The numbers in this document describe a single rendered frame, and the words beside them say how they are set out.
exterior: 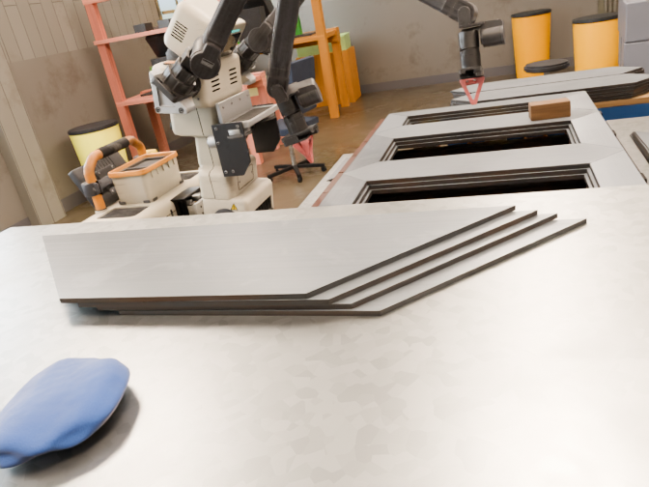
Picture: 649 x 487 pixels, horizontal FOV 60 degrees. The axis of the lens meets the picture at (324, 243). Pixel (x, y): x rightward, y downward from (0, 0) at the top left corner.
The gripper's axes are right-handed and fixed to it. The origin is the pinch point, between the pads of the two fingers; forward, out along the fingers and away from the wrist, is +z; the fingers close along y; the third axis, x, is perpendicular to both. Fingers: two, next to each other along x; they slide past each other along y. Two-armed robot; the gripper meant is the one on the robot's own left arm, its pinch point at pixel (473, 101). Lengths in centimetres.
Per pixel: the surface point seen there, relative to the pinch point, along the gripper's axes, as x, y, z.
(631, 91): -53, 67, 0
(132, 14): 365, 379, -167
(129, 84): 367, 354, -91
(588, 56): -88, 449, -54
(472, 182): 0.8, -22.6, 21.5
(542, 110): -19.6, 23.8, 4.4
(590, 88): -39, 66, -3
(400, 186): 19.7, -22.5, 20.6
